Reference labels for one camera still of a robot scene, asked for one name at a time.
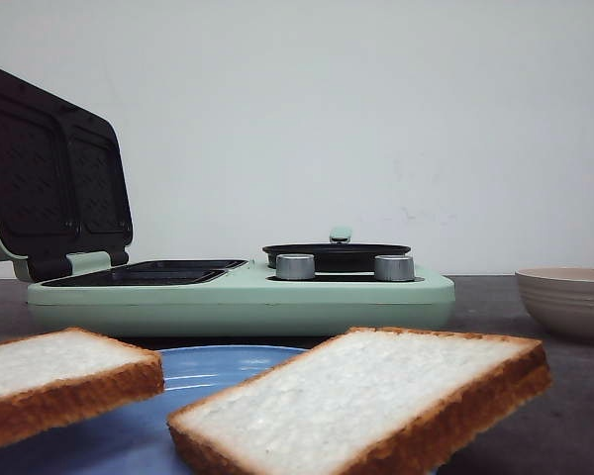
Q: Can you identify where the white bread slice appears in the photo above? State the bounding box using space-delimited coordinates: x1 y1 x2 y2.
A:
0 328 164 448
167 328 551 474

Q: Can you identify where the breakfast maker hinged lid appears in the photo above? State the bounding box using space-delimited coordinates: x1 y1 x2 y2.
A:
0 69 133 282

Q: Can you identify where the beige ribbed bowl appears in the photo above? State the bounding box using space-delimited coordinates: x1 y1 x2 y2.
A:
515 267 594 342

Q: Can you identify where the mint green breakfast maker base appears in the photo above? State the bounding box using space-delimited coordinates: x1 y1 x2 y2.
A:
27 260 455 337

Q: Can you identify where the left silver control knob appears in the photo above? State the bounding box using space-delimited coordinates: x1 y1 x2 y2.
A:
275 253 316 281

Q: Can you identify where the silver control knob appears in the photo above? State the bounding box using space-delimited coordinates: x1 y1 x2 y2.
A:
275 253 316 281
374 254 416 282

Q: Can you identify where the black round frying pan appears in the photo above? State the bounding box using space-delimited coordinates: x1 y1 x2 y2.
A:
262 227 411 273

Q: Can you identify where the right silver control knob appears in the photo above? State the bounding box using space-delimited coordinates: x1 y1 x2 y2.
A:
374 254 416 282

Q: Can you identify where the blue ribbed plate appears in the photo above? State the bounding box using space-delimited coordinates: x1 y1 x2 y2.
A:
0 345 302 474

